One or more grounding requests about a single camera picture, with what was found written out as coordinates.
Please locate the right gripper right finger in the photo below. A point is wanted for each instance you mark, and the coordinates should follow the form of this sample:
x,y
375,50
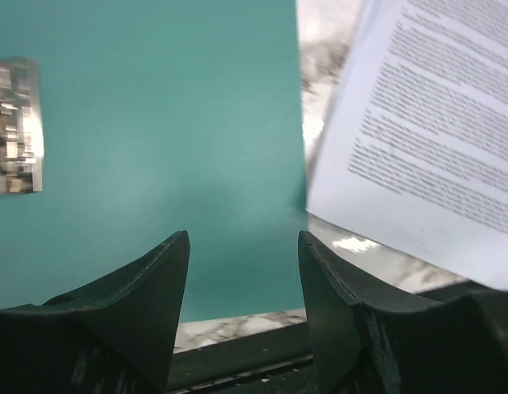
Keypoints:
x,y
368,336

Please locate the printed white paper sheets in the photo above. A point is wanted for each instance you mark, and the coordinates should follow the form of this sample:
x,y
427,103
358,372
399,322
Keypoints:
x,y
415,147

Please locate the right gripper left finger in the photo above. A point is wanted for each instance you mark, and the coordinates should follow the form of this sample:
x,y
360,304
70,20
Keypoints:
x,y
113,335

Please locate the teal file folder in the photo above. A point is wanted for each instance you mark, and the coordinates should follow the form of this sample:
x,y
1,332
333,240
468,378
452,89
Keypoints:
x,y
161,116

